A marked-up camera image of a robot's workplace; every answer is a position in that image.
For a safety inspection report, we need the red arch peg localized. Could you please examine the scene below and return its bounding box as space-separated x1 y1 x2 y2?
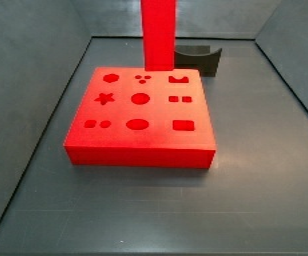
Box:
140 0 176 71

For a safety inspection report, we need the red shape sorter block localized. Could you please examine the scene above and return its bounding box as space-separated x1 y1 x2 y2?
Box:
64 67 216 169

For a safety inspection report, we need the black curved holder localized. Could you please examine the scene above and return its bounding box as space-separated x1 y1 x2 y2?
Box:
174 45 222 77

